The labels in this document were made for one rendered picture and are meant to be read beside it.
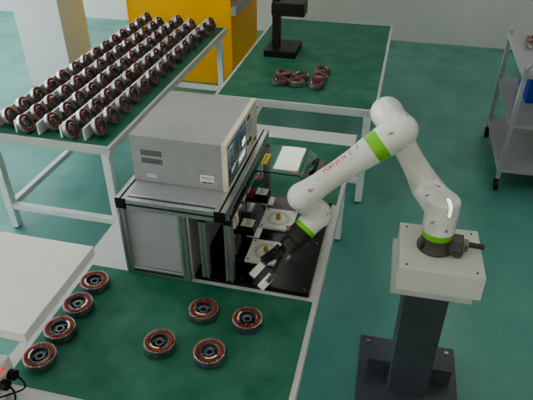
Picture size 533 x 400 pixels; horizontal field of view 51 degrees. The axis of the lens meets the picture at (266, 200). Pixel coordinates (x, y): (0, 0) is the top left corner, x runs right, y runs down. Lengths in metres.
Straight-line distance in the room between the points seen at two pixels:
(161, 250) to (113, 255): 0.30
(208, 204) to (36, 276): 0.68
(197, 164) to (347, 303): 1.51
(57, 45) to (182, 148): 4.06
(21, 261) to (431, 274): 1.46
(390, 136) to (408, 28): 5.47
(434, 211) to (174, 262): 1.04
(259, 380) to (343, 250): 1.84
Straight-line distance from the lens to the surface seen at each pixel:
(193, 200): 2.12
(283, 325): 2.12
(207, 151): 2.09
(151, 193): 2.19
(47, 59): 6.20
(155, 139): 2.15
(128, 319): 2.21
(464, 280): 2.29
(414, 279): 2.29
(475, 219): 4.15
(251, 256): 2.36
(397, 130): 2.00
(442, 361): 3.10
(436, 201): 2.24
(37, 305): 1.68
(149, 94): 3.95
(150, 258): 2.33
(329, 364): 2.99
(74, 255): 1.81
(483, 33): 7.48
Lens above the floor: 2.30
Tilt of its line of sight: 34 degrees down
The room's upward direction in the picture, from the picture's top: straight up
